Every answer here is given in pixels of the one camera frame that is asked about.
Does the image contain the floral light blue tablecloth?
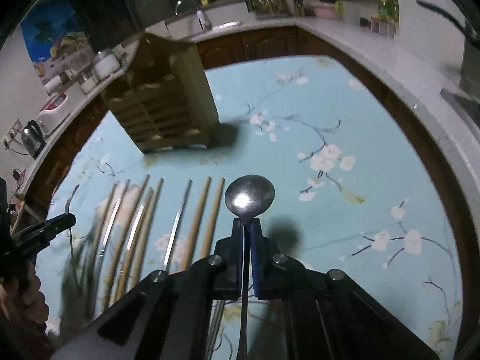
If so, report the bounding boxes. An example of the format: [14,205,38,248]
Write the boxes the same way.
[37,57,462,359]

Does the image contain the wall power outlet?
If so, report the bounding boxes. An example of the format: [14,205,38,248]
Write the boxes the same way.
[1,119,22,149]

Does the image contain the knife block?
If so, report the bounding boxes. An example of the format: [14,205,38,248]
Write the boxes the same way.
[292,0,305,17]

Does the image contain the pink bowl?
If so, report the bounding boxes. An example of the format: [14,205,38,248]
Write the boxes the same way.
[310,2,343,20]

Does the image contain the metal spoon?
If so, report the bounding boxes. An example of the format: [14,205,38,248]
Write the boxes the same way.
[224,175,275,359]

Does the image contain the wooden utensil holder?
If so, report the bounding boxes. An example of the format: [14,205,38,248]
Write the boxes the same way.
[101,33,219,154]

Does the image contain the stainless kitchen sink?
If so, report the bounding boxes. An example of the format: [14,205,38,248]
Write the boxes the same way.
[211,21,242,32]

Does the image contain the left hand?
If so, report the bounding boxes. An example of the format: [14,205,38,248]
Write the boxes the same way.
[1,262,50,332]

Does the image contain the stainless electric kettle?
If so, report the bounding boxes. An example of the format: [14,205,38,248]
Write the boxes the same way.
[21,119,47,159]

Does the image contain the oil bottle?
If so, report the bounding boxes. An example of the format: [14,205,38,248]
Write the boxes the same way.
[377,0,391,21]

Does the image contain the metal chopstick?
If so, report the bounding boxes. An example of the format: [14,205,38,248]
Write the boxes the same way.
[162,180,192,272]
[124,192,151,268]
[93,180,130,298]

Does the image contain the black pan handle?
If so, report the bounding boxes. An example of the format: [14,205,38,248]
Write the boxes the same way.
[416,0,479,49]

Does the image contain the white pot with lid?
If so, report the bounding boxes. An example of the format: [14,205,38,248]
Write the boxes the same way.
[92,49,120,80]

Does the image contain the white red rice cooker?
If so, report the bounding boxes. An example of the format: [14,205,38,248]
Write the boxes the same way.
[36,93,72,137]

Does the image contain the beach fruit poster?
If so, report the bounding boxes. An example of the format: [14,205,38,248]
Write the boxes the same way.
[20,0,95,85]

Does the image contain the chrome sink faucet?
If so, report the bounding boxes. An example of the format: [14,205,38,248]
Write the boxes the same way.
[175,0,212,33]

